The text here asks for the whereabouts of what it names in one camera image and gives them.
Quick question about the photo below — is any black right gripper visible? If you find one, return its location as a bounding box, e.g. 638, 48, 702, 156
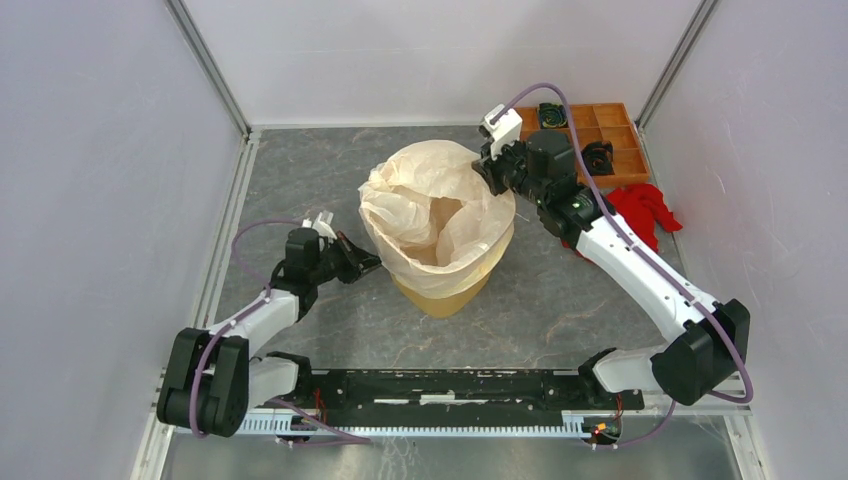
471, 134, 546, 207

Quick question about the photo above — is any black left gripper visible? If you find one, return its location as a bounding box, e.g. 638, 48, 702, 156
310, 232, 387, 286

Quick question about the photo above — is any cream translucent plastic trash bag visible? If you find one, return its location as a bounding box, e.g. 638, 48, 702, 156
359, 140, 516, 299

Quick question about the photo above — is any yellow mesh trash bin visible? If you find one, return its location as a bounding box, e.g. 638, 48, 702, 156
390, 224, 514, 318

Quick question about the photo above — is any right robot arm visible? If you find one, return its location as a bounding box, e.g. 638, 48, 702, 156
472, 130, 750, 408

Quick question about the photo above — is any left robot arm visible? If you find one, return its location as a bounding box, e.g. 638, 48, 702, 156
156, 226, 382, 438

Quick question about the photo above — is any dark rolled item top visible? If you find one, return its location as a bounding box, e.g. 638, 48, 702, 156
537, 102, 569, 129

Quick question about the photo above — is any dark rolled item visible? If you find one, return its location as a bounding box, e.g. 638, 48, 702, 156
537, 102, 569, 129
581, 141, 614, 176

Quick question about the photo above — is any dark rolled item right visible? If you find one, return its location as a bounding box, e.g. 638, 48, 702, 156
581, 141, 614, 176

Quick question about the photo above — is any wooden compartment tray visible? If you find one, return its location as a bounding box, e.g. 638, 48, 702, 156
513, 101, 653, 190

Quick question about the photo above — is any red cloth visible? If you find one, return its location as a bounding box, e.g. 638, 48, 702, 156
561, 183, 684, 265

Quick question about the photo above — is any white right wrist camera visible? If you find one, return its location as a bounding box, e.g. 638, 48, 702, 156
479, 104, 523, 159

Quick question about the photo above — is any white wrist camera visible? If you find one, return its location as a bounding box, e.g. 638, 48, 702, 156
301, 210, 337, 241
479, 104, 523, 159

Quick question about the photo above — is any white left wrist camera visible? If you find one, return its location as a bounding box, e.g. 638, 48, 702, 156
301, 210, 337, 241

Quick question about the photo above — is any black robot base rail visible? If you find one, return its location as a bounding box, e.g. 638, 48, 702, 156
282, 358, 645, 428

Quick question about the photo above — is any white toothed cable rail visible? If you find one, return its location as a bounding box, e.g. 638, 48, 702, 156
236, 410, 609, 440

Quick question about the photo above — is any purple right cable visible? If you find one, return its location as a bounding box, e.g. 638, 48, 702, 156
490, 82, 755, 448

